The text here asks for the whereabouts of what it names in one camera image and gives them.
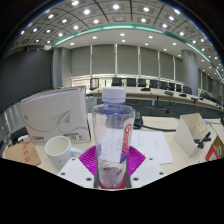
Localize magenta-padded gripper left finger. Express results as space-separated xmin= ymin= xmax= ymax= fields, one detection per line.
xmin=57 ymin=145 xmax=98 ymax=190

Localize round ceiling lights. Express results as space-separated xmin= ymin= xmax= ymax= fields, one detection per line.
xmin=18 ymin=0 xmax=224 ymax=73

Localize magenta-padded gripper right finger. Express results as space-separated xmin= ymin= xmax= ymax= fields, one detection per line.
xmin=124 ymin=145 xmax=168 ymax=190

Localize long curved conference desk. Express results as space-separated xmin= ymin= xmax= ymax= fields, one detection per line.
xmin=87 ymin=85 xmax=224 ymax=118

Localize clear plastic water bottle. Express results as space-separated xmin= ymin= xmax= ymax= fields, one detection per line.
xmin=91 ymin=86 xmax=137 ymax=190

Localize white printed paper sheet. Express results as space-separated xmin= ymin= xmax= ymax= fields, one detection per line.
xmin=128 ymin=129 xmax=174 ymax=165

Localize black power adapter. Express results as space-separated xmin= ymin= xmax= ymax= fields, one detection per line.
xmin=10 ymin=126 xmax=29 ymax=145

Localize row of black office chairs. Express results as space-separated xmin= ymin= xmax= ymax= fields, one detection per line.
xmin=110 ymin=77 xmax=194 ymax=96

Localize white copy paper carton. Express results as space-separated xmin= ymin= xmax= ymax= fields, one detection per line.
xmin=18 ymin=87 xmax=92 ymax=146

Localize brown paper envelope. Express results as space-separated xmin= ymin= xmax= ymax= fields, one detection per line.
xmin=3 ymin=141 xmax=42 ymax=167

